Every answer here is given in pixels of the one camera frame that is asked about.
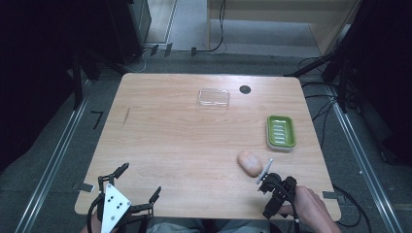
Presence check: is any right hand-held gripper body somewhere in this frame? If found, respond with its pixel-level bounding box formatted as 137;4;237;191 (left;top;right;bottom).
257;157;298;220

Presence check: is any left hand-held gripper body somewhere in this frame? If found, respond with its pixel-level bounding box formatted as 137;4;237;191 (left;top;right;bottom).
96;176;154;233

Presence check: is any beige soap bar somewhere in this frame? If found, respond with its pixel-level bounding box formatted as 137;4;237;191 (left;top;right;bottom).
236;150;263;178

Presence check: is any green soap dish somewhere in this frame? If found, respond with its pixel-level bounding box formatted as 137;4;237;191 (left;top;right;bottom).
265;115;297;152

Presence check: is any person's left hand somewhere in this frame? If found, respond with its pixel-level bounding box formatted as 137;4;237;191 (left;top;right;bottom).
80;212;102;233

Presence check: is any black stand leg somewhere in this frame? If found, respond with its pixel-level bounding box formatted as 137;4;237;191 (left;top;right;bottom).
284;42;349;113
71;51;101;111

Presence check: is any clear plastic lid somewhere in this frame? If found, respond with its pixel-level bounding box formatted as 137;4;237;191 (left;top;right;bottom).
197;87;231;110

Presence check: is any black cabinet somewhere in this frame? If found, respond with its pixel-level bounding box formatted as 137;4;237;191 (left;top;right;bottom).
105;0;153;66

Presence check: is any light wooden furniture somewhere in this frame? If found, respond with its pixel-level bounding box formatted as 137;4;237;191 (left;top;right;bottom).
207;0;362;56

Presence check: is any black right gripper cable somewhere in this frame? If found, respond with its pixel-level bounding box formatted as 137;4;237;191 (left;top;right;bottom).
273;182;300;233

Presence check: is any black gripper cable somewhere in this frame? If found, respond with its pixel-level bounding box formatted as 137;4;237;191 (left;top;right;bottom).
273;182;300;233
86;194;105;233

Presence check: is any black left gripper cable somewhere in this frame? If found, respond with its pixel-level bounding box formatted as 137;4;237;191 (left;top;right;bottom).
86;194;105;233

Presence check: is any metal floor rail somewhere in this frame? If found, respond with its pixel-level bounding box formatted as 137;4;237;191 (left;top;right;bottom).
329;101;404;233
14;79;93;233

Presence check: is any black floor cable bundle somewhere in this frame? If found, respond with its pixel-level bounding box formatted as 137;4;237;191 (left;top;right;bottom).
297;56;339;150

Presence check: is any white floor cable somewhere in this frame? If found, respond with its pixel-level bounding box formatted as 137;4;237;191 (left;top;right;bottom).
124;48;154;74

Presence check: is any black hanging cable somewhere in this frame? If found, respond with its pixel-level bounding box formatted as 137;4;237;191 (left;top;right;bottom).
195;0;227;54

